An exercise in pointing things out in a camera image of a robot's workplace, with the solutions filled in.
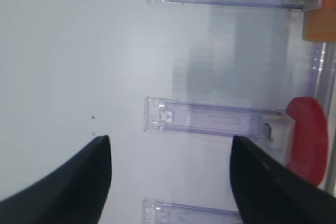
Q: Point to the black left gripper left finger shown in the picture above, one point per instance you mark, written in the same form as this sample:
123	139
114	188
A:
75	192

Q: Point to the left orange cheese slice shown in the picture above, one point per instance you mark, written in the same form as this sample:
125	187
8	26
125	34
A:
319	24

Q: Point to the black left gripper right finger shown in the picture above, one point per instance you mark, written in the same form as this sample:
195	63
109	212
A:
266	192

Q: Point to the clear holder for bread slice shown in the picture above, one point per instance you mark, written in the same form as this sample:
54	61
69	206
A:
166	212

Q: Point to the left red tomato slice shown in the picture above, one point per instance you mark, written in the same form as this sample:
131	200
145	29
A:
308	152

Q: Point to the clear holder for tomato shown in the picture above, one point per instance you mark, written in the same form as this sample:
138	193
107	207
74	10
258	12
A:
176	116

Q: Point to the left clear long rail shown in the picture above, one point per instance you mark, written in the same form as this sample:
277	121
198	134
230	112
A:
322	88

